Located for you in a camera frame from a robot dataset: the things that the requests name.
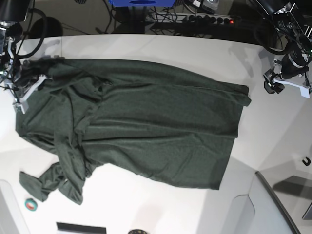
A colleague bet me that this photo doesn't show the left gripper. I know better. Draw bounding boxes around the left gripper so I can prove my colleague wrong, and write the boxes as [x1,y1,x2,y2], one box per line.
[263,48,312,94]

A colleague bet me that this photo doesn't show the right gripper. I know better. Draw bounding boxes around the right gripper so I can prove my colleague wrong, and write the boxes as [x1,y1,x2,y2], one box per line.
[0,58,66,105]

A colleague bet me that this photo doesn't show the dark green t-shirt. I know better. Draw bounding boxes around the dark green t-shirt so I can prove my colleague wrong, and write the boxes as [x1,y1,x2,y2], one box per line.
[16,58,251,204]

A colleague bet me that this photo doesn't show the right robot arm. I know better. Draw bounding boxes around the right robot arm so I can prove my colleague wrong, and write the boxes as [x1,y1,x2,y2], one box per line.
[0,0,52,108]

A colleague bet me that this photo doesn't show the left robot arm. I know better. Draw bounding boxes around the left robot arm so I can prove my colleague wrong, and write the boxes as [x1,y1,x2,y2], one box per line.
[249,0,312,98]

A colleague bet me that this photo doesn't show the black U-shaped hook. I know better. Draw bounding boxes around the black U-shaped hook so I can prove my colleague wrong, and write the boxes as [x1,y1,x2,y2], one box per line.
[302,157,312,166]

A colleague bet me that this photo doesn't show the blue plastic bin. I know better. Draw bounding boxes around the blue plastic bin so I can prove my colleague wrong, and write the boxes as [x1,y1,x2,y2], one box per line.
[109,0,175,7]

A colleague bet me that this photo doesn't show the grey power strip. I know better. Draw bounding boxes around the grey power strip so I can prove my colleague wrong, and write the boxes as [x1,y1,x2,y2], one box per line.
[146,12,236,25]

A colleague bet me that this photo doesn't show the green red tape roll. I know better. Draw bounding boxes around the green red tape roll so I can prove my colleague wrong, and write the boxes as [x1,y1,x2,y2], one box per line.
[24,198,38,212]

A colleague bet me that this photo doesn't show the small black round object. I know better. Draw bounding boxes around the small black round object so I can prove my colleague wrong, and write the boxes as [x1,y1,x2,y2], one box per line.
[128,229,148,234]

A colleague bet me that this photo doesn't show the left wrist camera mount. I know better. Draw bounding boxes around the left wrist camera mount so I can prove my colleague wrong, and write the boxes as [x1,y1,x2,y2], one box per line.
[299,86,312,98]

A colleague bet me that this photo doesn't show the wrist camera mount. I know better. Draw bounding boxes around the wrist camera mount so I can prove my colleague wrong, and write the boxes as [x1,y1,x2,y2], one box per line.
[299,86,312,98]
[13,101,29,114]

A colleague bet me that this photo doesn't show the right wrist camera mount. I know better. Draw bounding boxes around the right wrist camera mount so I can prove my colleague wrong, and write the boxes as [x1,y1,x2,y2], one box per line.
[13,101,29,114]

